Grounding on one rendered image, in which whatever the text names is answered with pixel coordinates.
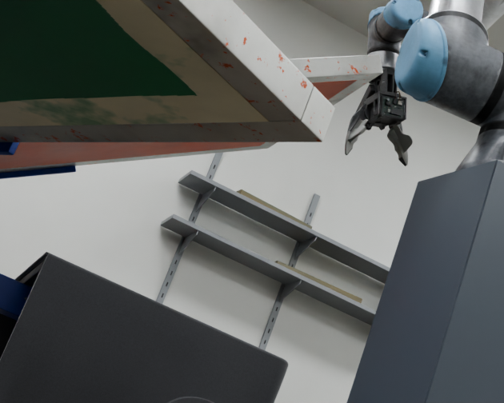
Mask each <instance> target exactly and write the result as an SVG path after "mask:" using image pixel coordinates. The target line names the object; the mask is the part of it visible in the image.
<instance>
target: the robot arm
mask: <svg viewBox="0 0 504 403"><path fill-rule="evenodd" d="M503 14H504V0H431V2H430V10H429V11H426V10H424V9H423V6H422V3H421V2H420V1H419V0H391V1H390V2H388V3H387V4H386V6H382V7H378V8H377V9H374V10H372V11H371V12H370V16H369V21H368V25H367V29H368V41H367V55H375V54H379V55H380V59H381V64H382V71H383V73H382V74H380V75H379V76H377V77H376V78H374V79H373V80H371V81H370V82H369V83H370V84H369V86H368V88H367V90H366V92H365V94H364V96H363V98H362V100H361V102H360V104H359V106H358V108H357V110H356V112H355V114H354V115H353V116H352V118H351V119H350V124H349V127H348V130H347V135H346V143H345V155H348V153H349V152H350V151H351V150H352V149H353V144H354V143H355V142H356V141H357V140H358V136H359V135H361V134H363V133H364V132H365V131H366V130H371V128H372V126H376V127H379V129H380V130H384V129H385V127H386V126H389V128H390V130H389V132H388V134H387V137H388V139H389V140H390V141H391V142H392V143H393V145H394V150H395V151H396V152H397V154H398V160H399V161H400V162H401V163H402V164H403V165H404V166H407V165H408V152H407V150H408V149H409V148H410V146H411V145H412V144H413V140H412V138H411V136H410V135H407V134H404V133H403V132H402V122H403V121H404V120H406V100H407V97H403V96H401V94H400V92H399V91H397V88H399V89H400V90H401V91H402V92H404V93H406V94H409V95H410V96H412V97H413V98H414V99H415V100H417V101H420V102H425V103H428V104H430V105H432V106H435V107H437V108H439V109H441V110H444V111H446V112H448V113H450V114H453V115H455V116H457V117H460V118H462V119H464V120H467V121H468V122H472V123H474V124H475V125H477V126H480V127H481V128H480V130H479V134H478V138H477V141H476V143H475V144H474V146H473V147H472V149H471V150H470V152H469V153H468V154H467V155H466V156H465V158H464V159H463V160H462V162H461V163H460V165H459V166H458V168H457V169H456V170H455V171H458V170H463V169H465V168H469V167H472V166H477V165H480V164H483V163H487V162H492V161H494V160H499V161H500V162H502V163H503V164H504V53H503V52H502V51H500V50H496V49H495V48H493V47H491V46H489V37H488V33H487V30H488V29H489V28H490V27H491V26H492V25H493V24H494V23H495V22H496V21H497V20H498V19H499V18H500V17H501V16H502V15H503ZM403 39H404V40H403ZM401 40H403V42H402V45H401ZM397 92H399V94H397ZM399 98H401V99H399ZM404 105H405V112H404Z"/></svg>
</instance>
